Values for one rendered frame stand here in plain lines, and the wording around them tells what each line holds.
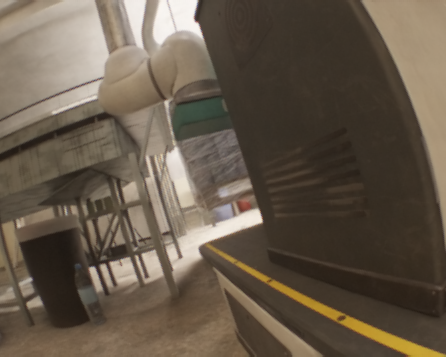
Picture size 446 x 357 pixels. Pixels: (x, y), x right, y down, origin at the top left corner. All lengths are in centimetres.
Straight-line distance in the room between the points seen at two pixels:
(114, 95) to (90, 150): 68
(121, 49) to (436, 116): 81
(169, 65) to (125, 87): 15
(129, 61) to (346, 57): 69
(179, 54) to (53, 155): 102
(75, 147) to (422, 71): 146
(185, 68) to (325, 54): 55
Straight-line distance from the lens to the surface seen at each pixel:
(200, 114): 68
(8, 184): 174
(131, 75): 81
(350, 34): 23
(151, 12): 113
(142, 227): 410
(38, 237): 145
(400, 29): 25
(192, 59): 76
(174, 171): 436
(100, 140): 146
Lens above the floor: 47
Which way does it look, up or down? 3 degrees up
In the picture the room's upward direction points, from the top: 17 degrees counter-clockwise
